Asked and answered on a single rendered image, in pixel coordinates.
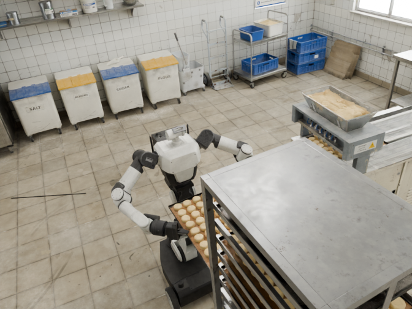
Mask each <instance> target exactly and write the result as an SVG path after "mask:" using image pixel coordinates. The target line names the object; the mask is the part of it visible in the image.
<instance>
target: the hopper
mask: <svg viewBox="0 0 412 309"><path fill-rule="evenodd" d="M325 91H327V92H328V93H330V94H333V95H334V96H336V97H338V98H342V99H344V100H345V101H346V102H347V103H349V104H351V105H355V106H356V107H357V108H360V109H362V110H365V111H367V112H368V114H366V115H362V116H359V117H356V118H352V119H350V120H346V119H344V118H342V117H341V116H339V115H337V114H336V113H334V112H333V111H331V110H329V109H328V108H326V107H325V106H323V105H321V104H320V103H318V102H316V101H315V100H313V99H312V98H310V97H308V95H309V94H310V95H316V94H322V93H324V92H325ZM301 93H302V95H303V96H304V98H305V100H306V102H307V104H308V106H309V107H310V108H311V109H312V110H314V111H315V112H317V113H318V114H320V115H321V116H323V117H324V118H326V119H327V120H329V121H331V122H332V123H333V124H335V125H337V126H338V127H339V128H341V129H343V130H344V131H346V132H348V131H352V130H355V129H359V128H362V127H364V126H365V125H366V124H367V123H368V122H369V121H370V120H371V119H372V118H373V117H374V116H375V114H376V113H377V112H379V111H378V110H376V109H374V108H373V107H371V106H369V105H367V104H364V103H363V102H361V101H359V100H357V99H355V98H353V97H352V96H350V95H348V94H346V93H344V92H342V91H340V90H338V89H336V88H334V87H333V86H331V85H327V86H324V87H320V88H316V89H313V90H308V91H304V92H301ZM354 103H355V104H354Z"/></svg>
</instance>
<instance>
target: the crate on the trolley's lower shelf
mask: <svg viewBox="0 0 412 309"><path fill-rule="evenodd" d="M270 57H272V58H273V59H272V58H270ZM253 58H256V59H254V60H252V75H254V76H255V75H259V74H262V73H264V72H268V71H271V70H274V69H277V68H278V59H279V57H276V56H273V55H270V54H268V53H262V54H260V55H256V56H252V59H253ZM242 70H243V71H245V72H247V73H249V74H251V57H250V58H246V59H242Z"/></svg>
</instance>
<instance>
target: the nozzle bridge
mask: <svg viewBox="0 0 412 309"><path fill-rule="evenodd" d="M308 119H309V120H308ZM307 120H308V123H310V121H311V120H312V121H314V122H313V126H315V123H316V124H318V127H317V129H319V128H320V126H321V127H322V128H323V130H322V133H324V131H325V130H326V131H327V132H328V133H327V136H329V134H330V133H331V134H332V136H333V135H334V136H333V137H332V140H334V138H335V137H336V138H337V143H336V144H334V141H331V140H329V138H328V137H324V134H322V133H319V131H318V130H315V127H310V124H308V123H307ZM292 121H293V122H294V123H296V122H299V123H300V124H301V127H300V135H301V136H302V137H304V136H306V135H310V133H309V131H311V134H315V135H316V136H318V137H319V138H320V139H322V140H323V141H325V143H327V144H328V145H330V146H331V147H332V148H334V149H335V150H337V151H338V152H339V153H341V154H342V159H343V160H345V161H350V160H352V159H353V165H352V167H353V168H355V169H356V170H358V171H359V172H361V173H362V174H364V173H367V167H368V162H369V159H370V153H374V152H376V151H380V150H382V146H383V142H384V136H385V133H386V132H385V131H383V130H382V129H380V128H378V127H376V126H375V125H373V124H371V123H369V122H368V123H367V124H366V125H365V126H364V127H362V128H359V129H355V130H352V131H348V132H346V131H344V130H343V129H341V128H339V127H338V126H337V125H335V124H333V123H332V122H331V121H329V120H327V119H326V118H324V117H323V116H321V115H320V114H318V113H317V112H315V111H314V110H312V109H311V108H310V107H309V106H308V104H307V102H306V101H304V102H300V103H297V104H293V105H292Z"/></svg>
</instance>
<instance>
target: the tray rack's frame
mask: <svg viewBox="0 0 412 309"><path fill-rule="evenodd" d="M208 175H209V176H210V177H211V178H209V179H207V180H204V186H205V188H206V189H207V190H208V192H209V193H210V194H211V195H212V196H213V197H214V198H215V200H216V201H217V202H218V203H219V204H220V206H222V208H223V209H224V210H225V211H226V213H227V214H228V215H229V216H230V217H231V218H232V219H233V220H234V222H235V223H236V224H237V225H238V227H239V228H241V230H242V231H243V232H244V233H245V235H246V236H247V237H248V238H249V239H250V240H251V241H252V243H253V244H254V245H255V246H256V248H257V249H258V250H259V251H260V252H261V253H262V254H263V255H264V257H265V258H266V259H267V260H268V261H269V262H270V263H271V265H272V266H273V267H274V268H275V270H276V271H277V272H278V273H279V274H280V275H281V276H282V277H283V279H284V280H285V281H286V282H287V284H288V285H290V287H291V288H292V289H293V290H294V292H295V293H296V294H297V295H298V296H299V297H300V298H301V300H302V301H303V302H304V303H305V305H306V306H307V307H308V308H309V309H355V308H357V307H358V306H360V305H362V304H363V303H364V302H366V301H368V300H369V299H371V298H372V297H374V296H376V295H377V294H379V293H381V292H382V291H384V290H385V289H387V288H388V290H387V293H386V296H385V299H384V302H383V306H382V308H381V309H388V308H389V305H390V302H391V300H392V296H393V294H394V291H395V288H396V285H397V282H398V281H400V280H401V279H402V278H405V277H406V276H407V275H409V274H411V273H412V205H411V204H409V203H408V202H406V201H405V200H403V199H401V198H400V197H399V196H397V195H395V194H394V193H392V192H390V191H389V190H387V189H386V188H384V187H383V186H381V185H379V184H378V183H377V182H375V181H373V180H372V179H370V178H368V177H367V176H365V175H364V174H362V173H361V172H359V171H358V170H356V169H355V168H353V167H351V166H350V165H348V164H347V163H345V162H343V161H342V160H341V159H338V158H337V157H336V156H334V155H332V154H331V153H329V152H328V151H326V150H325V149H323V148H321V147H320V146H319V145H317V144H315V143H314V142H312V141H311V140H307V141H306V142H303V141H301V140H300V139H297V140H294V141H292V142H289V143H286V144H284V145H281V146H279V147H276V148H273V149H271V150H268V151H265V152H263V153H260V154H257V155H255V156H252V157H250V158H247V159H244V160H242V161H239V162H236V163H234V164H231V165H229V166H226V167H223V168H220V169H218V170H215V171H213V172H210V173H208Z"/></svg>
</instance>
